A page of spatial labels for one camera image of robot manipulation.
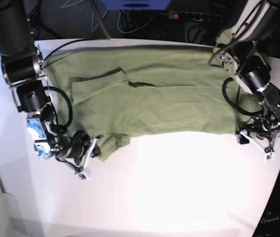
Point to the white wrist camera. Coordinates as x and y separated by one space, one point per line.
268 156
84 175

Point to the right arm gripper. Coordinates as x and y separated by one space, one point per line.
76 151

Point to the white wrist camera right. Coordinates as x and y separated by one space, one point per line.
84 175

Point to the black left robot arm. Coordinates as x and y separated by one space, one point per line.
235 81

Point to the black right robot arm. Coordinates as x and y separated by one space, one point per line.
49 109

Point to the blue box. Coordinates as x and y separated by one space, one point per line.
136 4

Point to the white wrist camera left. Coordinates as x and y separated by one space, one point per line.
268 156

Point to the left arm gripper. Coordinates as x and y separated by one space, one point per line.
258 132

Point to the green T-shirt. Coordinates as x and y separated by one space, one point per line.
91 77

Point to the black power strip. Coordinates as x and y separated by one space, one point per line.
194 16

